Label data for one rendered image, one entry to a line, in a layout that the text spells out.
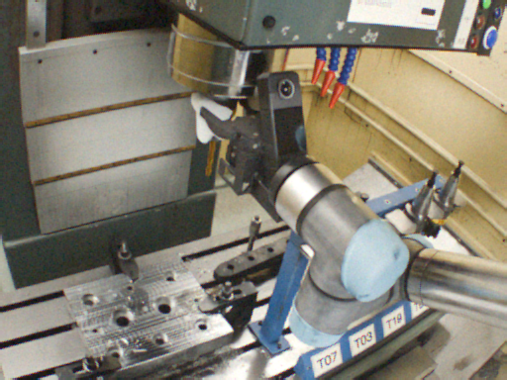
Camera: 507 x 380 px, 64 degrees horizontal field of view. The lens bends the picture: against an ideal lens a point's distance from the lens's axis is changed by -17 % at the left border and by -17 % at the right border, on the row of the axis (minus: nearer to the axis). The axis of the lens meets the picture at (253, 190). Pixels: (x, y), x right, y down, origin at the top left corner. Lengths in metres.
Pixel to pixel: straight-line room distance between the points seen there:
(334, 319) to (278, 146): 0.20
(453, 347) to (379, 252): 1.05
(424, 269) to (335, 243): 0.15
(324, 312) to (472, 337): 1.03
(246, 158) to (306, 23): 0.22
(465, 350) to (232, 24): 1.27
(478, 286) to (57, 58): 0.87
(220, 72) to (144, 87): 0.56
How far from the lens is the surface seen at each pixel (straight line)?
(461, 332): 1.51
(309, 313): 0.54
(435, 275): 0.56
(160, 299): 1.00
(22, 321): 1.08
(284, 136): 0.54
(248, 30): 0.38
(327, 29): 0.43
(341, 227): 0.47
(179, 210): 1.42
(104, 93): 1.08
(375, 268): 0.45
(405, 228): 0.95
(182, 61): 0.58
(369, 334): 1.10
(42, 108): 1.05
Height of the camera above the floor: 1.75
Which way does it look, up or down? 36 degrees down
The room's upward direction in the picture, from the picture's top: 12 degrees clockwise
